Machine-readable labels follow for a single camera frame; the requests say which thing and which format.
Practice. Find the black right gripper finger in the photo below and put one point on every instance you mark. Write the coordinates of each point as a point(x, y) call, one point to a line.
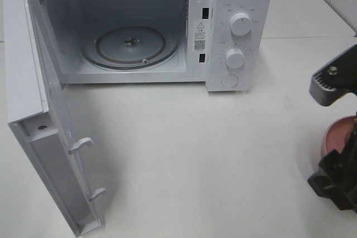
point(335, 178)

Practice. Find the pink round plate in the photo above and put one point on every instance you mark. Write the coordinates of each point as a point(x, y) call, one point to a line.
point(337, 135)

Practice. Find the round white door button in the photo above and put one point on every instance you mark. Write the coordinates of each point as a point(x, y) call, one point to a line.
point(229, 81)

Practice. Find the white dial knob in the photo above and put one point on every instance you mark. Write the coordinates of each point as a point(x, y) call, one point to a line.
point(240, 23)
point(234, 58)

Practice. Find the white microwave oven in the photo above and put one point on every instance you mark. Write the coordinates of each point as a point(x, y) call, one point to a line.
point(71, 21)

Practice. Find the white warning label sticker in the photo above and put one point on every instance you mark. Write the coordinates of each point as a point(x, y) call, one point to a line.
point(199, 35)

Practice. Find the glass microwave turntable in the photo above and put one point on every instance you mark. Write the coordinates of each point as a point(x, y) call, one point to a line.
point(129, 48)

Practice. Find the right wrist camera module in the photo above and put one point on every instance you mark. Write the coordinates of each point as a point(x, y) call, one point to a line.
point(335, 79)

